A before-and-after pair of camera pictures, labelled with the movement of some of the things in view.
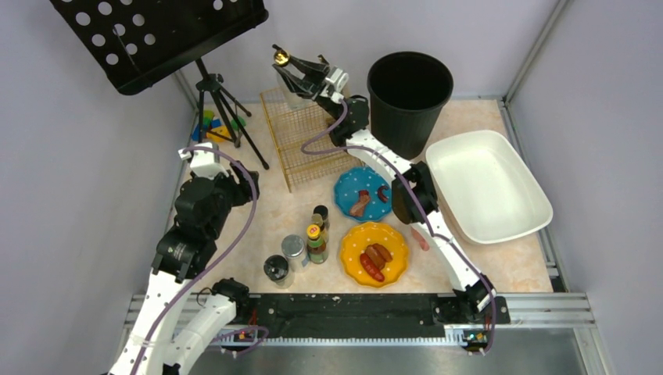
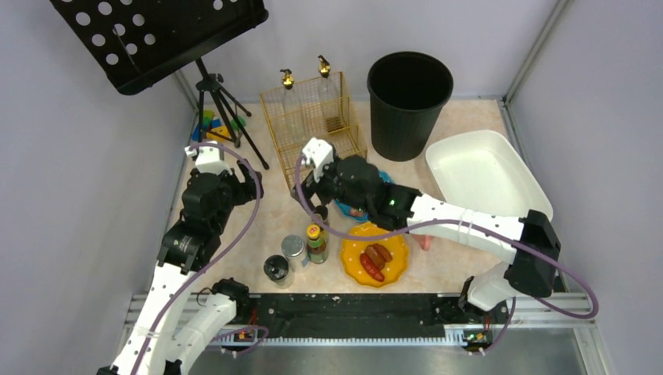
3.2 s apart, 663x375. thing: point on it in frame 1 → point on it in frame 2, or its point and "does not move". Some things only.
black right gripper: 315,78 → 315,188
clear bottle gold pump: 287,98 → 293,122
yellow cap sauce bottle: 316,248 does not move
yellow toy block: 220,130 does not move
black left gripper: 245,183 does not move
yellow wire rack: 302,139 does not move
